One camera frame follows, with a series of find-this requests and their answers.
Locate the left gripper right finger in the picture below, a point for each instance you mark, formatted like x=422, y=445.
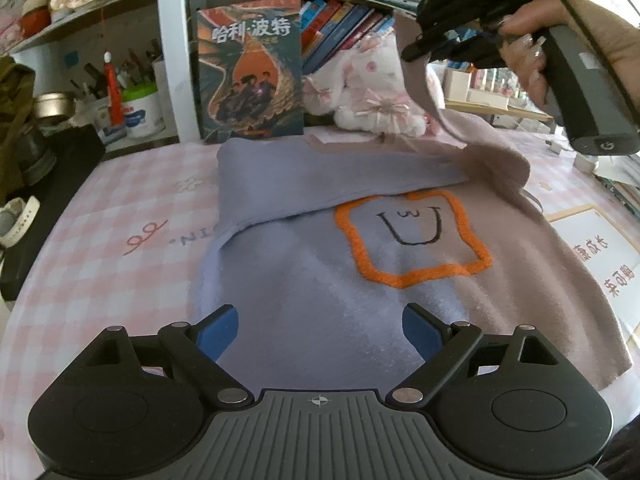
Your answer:
x=450, y=354

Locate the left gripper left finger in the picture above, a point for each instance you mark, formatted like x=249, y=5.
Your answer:
x=188, y=353

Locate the lilac and mauve sweater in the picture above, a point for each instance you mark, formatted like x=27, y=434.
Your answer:
x=320, y=246

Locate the person's right hand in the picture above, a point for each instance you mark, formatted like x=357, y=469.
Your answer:
x=522, y=53

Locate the small white box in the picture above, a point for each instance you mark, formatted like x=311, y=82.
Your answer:
x=457, y=84

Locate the pink checked tablecloth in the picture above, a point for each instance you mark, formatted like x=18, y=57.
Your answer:
x=129, y=251

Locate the pink white plush bunny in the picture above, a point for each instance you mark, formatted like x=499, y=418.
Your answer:
x=363, y=89

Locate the white charger plug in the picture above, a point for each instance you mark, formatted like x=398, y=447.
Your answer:
x=584, y=163

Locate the Harry Potter book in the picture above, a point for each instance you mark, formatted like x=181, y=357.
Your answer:
x=250, y=71

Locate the white wristwatch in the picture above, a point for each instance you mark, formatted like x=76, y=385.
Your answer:
x=17, y=216

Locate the stack of books at right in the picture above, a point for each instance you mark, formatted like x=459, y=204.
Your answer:
x=620, y=175

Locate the white plastic jar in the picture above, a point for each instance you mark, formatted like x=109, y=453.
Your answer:
x=142, y=111

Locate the red tassel ornament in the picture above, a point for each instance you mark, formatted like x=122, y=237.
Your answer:
x=116, y=112

